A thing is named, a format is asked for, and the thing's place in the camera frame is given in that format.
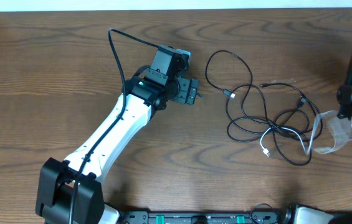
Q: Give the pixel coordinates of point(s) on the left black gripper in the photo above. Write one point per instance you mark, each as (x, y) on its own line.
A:
(187, 91)

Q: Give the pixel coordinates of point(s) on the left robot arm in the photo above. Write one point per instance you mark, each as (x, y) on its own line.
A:
(70, 191)

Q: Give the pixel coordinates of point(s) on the clear plastic tape strip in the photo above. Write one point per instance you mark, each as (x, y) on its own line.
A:
(340, 130)

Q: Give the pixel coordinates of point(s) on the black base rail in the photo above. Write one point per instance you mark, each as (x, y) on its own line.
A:
(257, 216)

